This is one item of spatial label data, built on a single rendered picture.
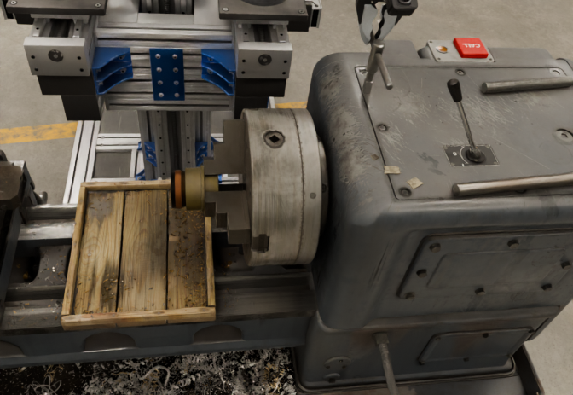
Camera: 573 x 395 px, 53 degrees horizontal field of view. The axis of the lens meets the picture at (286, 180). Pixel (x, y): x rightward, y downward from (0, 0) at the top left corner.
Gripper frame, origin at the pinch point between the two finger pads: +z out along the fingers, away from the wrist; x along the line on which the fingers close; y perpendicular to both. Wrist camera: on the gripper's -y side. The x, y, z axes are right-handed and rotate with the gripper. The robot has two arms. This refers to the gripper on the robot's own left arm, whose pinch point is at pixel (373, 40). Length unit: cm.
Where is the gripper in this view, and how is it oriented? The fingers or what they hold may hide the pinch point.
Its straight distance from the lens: 110.6
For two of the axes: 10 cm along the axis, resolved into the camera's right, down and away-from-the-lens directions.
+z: -1.0, 6.6, 7.4
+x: -9.9, 0.3, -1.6
